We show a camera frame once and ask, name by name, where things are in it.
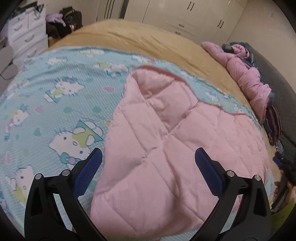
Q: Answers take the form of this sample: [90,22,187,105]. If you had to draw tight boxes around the white drawer chest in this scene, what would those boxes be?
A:
[6,4,48,61]

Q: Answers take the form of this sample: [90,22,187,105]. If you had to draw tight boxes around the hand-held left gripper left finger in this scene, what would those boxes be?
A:
[24,147,109,241]

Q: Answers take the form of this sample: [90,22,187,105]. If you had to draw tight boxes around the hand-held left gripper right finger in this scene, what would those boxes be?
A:
[195,147,272,241]

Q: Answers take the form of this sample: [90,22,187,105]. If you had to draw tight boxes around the dark floral cloth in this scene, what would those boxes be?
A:
[275,140,287,154]

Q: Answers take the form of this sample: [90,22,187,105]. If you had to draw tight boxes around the black bag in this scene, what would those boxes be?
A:
[59,7,83,39]

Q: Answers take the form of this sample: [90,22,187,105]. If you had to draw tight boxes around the blue cartoon printed blanket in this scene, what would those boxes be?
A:
[0,45,276,224]

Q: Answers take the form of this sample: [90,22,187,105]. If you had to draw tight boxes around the grey quilted headboard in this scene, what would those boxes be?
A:
[245,42,296,187]

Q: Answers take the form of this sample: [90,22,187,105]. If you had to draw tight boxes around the purple clothes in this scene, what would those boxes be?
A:
[45,13,68,26]

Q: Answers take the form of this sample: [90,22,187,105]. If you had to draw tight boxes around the grey chair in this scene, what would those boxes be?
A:
[0,45,18,81]

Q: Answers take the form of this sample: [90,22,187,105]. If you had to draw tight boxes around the pink quilted jacket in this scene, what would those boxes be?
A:
[90,65,271,237]

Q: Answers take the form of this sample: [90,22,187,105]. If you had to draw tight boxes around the tan bed sheet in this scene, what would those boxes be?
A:
[48,19,253,110]

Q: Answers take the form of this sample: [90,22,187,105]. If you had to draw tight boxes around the dark striped cloth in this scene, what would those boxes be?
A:
[263,105,282,146]

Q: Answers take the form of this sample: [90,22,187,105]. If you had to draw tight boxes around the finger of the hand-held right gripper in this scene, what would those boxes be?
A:
[272,156,286,168]

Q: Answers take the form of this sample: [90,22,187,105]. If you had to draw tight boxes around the white wardrobe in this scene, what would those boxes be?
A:
[97,0,250,45]

